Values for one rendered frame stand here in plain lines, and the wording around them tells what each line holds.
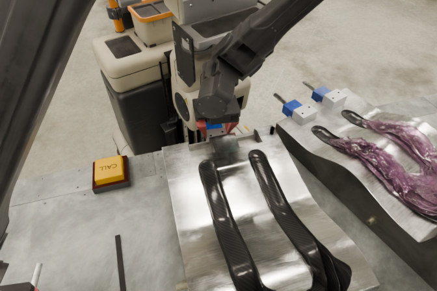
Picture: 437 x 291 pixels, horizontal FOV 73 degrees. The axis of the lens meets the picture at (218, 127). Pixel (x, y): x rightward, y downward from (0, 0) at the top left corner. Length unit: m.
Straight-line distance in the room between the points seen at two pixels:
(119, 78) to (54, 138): 1.10
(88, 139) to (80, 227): 1.36
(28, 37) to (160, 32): 0.93
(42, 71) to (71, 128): 1.92
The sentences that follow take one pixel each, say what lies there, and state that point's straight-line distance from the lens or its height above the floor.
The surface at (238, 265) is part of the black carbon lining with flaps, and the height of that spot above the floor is 0.92.
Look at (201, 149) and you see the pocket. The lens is 0.68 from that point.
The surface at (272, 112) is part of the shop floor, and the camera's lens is 2.07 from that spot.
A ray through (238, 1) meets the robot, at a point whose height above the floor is 1.06.
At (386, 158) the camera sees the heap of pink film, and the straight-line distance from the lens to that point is 0.67.
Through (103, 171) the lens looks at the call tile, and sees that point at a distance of 0.72.
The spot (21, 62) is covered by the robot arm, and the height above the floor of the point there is 1.28.
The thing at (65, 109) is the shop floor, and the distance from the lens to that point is 2.31.
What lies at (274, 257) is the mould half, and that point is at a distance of 0.50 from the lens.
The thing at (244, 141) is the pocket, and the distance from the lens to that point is 0.70.
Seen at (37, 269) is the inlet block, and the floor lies 0.83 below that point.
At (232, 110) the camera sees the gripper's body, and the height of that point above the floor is 0.94.
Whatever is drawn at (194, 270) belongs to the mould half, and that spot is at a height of 0.92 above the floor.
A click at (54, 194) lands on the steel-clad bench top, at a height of 0.80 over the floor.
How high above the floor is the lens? 1.38
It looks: 46 degrees down
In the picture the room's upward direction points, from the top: straight up
